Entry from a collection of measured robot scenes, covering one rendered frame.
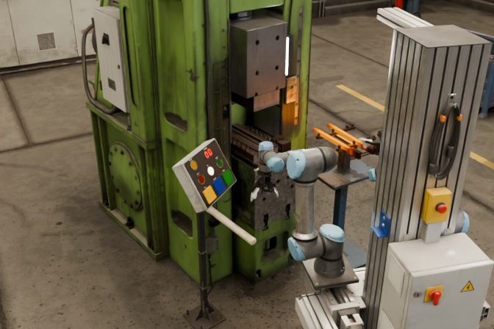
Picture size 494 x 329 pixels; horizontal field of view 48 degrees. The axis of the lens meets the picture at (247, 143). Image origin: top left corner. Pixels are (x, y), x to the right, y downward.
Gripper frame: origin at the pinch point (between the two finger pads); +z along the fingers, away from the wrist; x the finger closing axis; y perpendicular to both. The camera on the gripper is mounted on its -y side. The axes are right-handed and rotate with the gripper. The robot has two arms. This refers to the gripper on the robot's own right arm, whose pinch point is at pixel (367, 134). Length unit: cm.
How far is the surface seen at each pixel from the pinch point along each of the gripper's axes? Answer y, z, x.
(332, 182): 34.7, 10.4, -16.3
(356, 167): 34.7, 18.8, 10.8
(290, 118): 1, 47, -27
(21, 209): 107, 198, -189
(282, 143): 9, 31, -43
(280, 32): -64, 29, -48
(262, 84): -36, 27, -61
